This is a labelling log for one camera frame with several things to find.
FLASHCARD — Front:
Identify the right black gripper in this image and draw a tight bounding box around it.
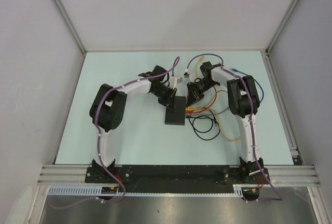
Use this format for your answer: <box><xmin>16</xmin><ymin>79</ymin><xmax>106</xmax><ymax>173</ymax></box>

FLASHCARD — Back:
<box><xmin>186</xmin><ymin>79</ymin><xmax>218</xmax><ymax>108</ymax></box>

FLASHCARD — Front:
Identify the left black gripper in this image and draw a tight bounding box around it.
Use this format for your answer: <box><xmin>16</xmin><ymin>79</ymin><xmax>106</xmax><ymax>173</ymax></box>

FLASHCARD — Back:
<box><xmin>151</xmin><ymin>85</ymin><xmax>177</xmax><ymax>111</ymax></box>

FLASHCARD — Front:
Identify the yellow ethernet cable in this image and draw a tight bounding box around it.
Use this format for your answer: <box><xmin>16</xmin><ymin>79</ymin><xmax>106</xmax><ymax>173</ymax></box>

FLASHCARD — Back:
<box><xmin>186</xmin><ymin>90</ymin><xmax>242</xmax><ymax>142</ymax></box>
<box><xmin>193</xmin><ymin>55</ymin><xmax>205</xmax><ymax>82</ymax></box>

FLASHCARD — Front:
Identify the red ethernet cable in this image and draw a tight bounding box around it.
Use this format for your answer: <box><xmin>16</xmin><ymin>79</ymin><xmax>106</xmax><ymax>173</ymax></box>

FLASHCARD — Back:
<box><xmin>186</xmin><ymin>86</ymin><xmax>221</xmax><ymax>113</ymax></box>

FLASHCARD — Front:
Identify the black network switch box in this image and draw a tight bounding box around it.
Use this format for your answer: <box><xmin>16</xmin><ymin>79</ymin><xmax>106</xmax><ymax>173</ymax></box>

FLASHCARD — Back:
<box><xmin>164</xmin><ymin>96</ymin><xmax>186</xmax><ymax>126</ymax></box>

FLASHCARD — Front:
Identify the blue ethernet cable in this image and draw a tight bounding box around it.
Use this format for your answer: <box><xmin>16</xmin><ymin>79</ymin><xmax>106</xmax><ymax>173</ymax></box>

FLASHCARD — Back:
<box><xmin>230</xmin><ymin>66</ymin><xmax>265</xmax><ymax>108</ymax></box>

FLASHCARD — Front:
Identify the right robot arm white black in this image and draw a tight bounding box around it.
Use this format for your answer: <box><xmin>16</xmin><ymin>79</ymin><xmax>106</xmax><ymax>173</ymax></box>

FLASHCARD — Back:
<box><xmin>187</xmin><ymin>62</ymin><xmax>269</xmax><ymax>183</ymax></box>

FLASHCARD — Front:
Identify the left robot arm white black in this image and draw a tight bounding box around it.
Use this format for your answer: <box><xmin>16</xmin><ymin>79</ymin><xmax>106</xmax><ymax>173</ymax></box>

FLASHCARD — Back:
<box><xmin>89</xmin><ymin>65</ymin><xmax>179</xmax><ymax>183</ymax></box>

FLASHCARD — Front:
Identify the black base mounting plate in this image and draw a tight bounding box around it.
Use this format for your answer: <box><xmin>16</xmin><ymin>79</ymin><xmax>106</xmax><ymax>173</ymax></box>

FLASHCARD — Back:
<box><xmin>85</xmin><ymin>163</ymin><xmax>268</xmax><ymax>198</ymax></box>

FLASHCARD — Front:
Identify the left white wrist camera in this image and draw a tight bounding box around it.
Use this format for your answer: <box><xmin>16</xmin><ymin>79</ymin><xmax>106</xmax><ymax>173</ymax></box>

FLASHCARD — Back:
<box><xmin>169</xmin><ymin>76</ymin><xmax>183</xmax><ymax>88</ymax></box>

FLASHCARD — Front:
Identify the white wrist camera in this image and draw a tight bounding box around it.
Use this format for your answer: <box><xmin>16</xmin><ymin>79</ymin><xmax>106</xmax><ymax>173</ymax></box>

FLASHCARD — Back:
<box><xmin>184</xmin><ymin>69</ymin><xmax>196</xmax><ymax>82</ymax></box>
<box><xmin>169</xmin><ymin>76</ymin><xmax>183</xmax><ymax>88</ymax></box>

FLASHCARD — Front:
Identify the black ethernet cable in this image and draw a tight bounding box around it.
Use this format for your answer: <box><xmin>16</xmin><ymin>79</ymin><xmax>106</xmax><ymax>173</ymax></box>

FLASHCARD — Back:
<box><xmin>186</xmin><ymin>115</ymin><xmax>221</xmax><ymax>141</ymax></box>

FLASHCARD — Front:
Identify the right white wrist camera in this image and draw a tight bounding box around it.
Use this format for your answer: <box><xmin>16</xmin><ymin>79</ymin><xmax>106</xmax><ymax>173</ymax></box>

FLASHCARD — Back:
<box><xmin>184</xmin><ymin>69</ymin><xmax>196</xmax><ymax>82</ymax></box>

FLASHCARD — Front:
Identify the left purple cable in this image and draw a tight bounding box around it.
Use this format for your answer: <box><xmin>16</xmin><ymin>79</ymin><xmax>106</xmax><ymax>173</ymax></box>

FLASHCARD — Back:
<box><xmin>48</xmin><ymin>57</ymin><xmax>181</xmax><ymax>208</ymax></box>

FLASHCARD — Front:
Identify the purple cable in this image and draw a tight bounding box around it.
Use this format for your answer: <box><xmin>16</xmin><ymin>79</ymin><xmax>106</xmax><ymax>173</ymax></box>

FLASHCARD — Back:
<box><xmin>48</xmin><ymin>57</ymin><xmax>181</xmax><ymax>208</ymax></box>
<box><xmin>185</xmin><ymin>52</ymin><xmax>283</xmax><ymax>204</ymax></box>

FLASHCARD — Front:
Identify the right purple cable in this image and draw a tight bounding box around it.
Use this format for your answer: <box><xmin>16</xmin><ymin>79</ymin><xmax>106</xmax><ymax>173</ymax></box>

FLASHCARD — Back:
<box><xmin>185</xmin><ymin>52</ymin><xmax>283</xmax><ymax>204</ymax></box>

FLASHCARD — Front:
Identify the right aluminium side rail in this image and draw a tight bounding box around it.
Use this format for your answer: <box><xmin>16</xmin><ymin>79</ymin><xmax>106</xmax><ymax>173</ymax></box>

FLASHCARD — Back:
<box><xmin>261</xmin><ymin>50</ymin><xmax>303</xmax><ymax>165</ymax></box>

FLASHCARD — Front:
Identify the aluminium front rail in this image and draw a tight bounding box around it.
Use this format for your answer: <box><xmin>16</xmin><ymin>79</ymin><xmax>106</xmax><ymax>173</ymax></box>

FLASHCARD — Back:
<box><xmin>38</xmin><ymin>165</ymin><xmax>320</xmax><ymax>187</ymax></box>

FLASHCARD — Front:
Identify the slotted cable duct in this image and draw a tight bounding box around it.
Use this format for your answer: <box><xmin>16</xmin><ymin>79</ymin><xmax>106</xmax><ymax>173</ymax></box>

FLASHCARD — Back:
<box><xmin>48</xmin><ymin>185</ymin><xmax>243</xmax><ymax>198</ymax></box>

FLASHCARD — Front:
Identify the right aluminium corner post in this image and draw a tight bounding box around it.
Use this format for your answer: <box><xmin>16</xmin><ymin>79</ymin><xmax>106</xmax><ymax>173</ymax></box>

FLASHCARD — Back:
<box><xmin>265</xmin><ymin>0</ymin><xmax>301</xmax><ymax>54</ymax></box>

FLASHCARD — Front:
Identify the aluminium corner post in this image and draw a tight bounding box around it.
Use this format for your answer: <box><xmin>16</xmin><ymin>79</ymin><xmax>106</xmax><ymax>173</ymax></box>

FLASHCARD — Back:
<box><xmin>265</xmin><ymin>0</ymin><xmax>301</xmax><ymax>54</ymax></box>
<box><xmin>51</xmin><ymin>0</ymin><xmax>87</xmax><ymax>56</ymax></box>

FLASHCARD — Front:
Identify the left aluminium corner post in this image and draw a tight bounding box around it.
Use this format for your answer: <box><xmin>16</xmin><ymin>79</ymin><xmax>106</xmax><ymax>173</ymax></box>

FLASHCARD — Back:
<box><xmin>51</xmin><ymin>0</ymin><xmax>87</xmax><ymax>56</ymax></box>

